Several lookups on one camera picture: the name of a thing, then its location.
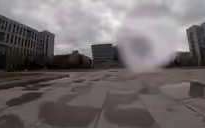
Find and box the dark glass-fronted tall building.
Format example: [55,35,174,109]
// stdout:
[90,42,120,69]

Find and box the dark low building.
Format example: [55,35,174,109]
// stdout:
[48,50,93,70]

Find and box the grey stone slab plaza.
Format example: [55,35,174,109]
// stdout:
[0,68,205,128]

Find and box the dark raised kerb strip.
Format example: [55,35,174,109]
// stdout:
[0,73,71,93]

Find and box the row of dark trees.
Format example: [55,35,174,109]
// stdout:
[3,49,52,71]

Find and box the long pale multi-storey building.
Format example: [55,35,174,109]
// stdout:
[0,7,56,70]

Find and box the pale grey tall building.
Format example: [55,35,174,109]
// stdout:
[185,17,205,67]

